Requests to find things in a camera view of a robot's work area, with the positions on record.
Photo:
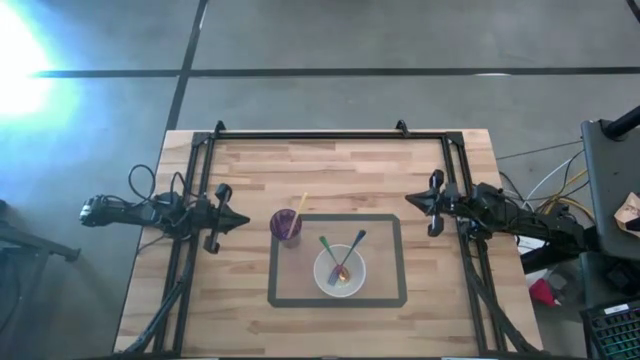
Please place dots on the backlit black keyboard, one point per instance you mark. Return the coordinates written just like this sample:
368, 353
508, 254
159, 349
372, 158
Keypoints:
615, 332

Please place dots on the black tripod stand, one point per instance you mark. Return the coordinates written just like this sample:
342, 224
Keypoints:
35, 245

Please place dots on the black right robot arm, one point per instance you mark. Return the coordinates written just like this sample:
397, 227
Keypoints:
525, 222

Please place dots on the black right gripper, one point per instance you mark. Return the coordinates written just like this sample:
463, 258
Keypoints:
445, 202

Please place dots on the black aluminium rig frame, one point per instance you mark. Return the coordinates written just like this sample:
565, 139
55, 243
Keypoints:
325, 135

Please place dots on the yellow straw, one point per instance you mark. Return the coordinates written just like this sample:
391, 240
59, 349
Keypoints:
300, 207

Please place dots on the white ribbed bowl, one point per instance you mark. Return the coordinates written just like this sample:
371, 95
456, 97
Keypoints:
357, 280

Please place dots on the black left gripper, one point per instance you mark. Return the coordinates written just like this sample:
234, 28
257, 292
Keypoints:
215, 220

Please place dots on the dark grey box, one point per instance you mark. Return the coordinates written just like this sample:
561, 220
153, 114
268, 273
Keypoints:
607, 280

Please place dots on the crumpled brown paper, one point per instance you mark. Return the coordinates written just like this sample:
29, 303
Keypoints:
629, 215

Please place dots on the black pole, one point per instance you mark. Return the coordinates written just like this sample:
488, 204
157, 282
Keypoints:
622, 125

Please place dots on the dark grey desk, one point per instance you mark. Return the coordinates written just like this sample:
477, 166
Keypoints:
612, 190

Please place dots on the purple faceted plastic cup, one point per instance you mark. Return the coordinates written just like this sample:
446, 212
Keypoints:
282, 241

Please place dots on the clear mat with black border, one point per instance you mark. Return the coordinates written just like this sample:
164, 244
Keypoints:
295, 280

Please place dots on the red object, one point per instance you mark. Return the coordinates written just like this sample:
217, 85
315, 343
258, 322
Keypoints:
542, 294

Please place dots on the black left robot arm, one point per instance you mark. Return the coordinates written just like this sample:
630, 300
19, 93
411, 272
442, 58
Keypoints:
130, 215

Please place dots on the black desk base bar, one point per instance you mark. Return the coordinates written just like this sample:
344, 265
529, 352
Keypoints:
540, 260

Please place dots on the white power strip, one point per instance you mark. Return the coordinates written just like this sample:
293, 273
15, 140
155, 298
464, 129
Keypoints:
530, 245

